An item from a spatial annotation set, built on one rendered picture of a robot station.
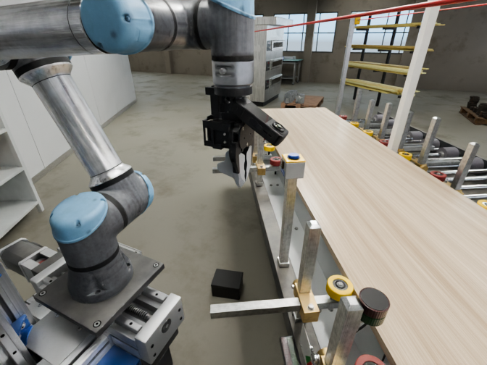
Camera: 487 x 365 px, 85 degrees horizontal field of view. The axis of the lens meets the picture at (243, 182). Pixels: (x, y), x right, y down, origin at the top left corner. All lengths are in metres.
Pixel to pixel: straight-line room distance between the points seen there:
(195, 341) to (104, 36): 1.70
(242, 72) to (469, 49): 11.57
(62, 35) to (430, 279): 1.13
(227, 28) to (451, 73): 11.57
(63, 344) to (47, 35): 0.67
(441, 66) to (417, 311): 11.14
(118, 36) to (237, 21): 0.18
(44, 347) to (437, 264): 1.19
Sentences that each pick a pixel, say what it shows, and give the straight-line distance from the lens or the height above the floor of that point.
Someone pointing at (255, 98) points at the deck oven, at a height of 0.21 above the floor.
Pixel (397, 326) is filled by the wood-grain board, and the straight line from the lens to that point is 0.93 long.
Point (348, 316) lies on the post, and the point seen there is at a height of 1.09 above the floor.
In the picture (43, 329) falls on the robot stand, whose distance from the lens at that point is 0.92.
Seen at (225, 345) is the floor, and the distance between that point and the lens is 1.84.
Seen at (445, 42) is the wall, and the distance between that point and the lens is 11.81.
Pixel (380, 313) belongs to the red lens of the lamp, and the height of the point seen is 1.11.
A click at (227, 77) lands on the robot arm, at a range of 0.49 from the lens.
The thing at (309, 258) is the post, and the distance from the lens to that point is 0.86.
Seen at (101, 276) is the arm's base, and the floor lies 1.10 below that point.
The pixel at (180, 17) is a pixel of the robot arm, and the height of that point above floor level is 1.62.
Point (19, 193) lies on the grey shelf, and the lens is 3.51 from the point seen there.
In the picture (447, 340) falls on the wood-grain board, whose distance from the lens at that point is 0.97.
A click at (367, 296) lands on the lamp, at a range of 0.66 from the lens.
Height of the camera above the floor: 1.59
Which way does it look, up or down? 29 degrees down
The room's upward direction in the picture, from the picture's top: straight up
